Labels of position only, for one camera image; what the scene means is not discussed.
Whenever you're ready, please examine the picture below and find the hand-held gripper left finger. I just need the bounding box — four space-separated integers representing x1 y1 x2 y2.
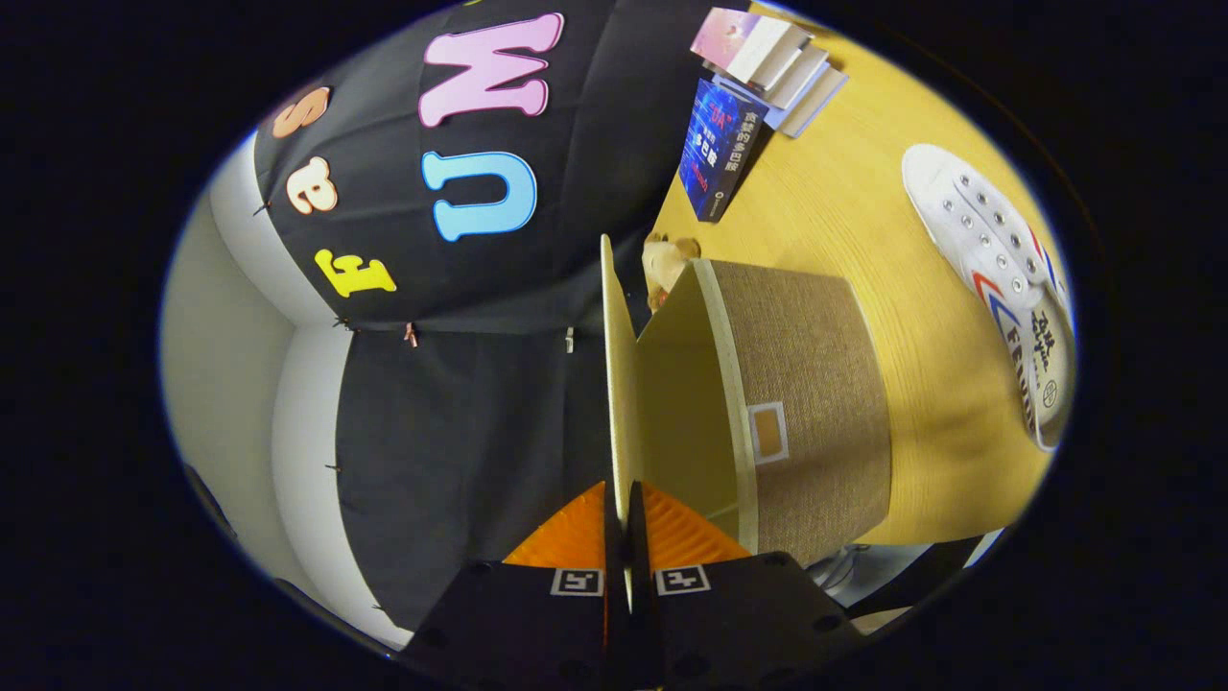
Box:
398 480 632 687

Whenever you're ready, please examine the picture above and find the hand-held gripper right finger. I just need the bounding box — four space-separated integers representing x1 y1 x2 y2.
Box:
628 480 864 687

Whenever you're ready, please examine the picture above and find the brown fabric storage box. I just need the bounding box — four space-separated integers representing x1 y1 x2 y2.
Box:
600 233 893 608

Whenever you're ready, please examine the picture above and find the white striped canvas shoe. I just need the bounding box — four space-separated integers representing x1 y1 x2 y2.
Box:
902 144 1074 452

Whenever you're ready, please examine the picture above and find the small brown plush toy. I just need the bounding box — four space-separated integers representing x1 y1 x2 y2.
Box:
641 233 701 313

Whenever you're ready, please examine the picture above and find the dark blue book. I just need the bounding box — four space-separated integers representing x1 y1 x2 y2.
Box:
678 79 768 224

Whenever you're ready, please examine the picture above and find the light blue cover book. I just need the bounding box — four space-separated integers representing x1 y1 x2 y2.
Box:
739 62 850 140

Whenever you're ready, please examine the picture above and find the thin white book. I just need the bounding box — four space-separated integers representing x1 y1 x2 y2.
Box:
715 43 831 111

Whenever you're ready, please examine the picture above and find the pink cover book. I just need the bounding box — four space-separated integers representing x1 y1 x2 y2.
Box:
690 8 815 92

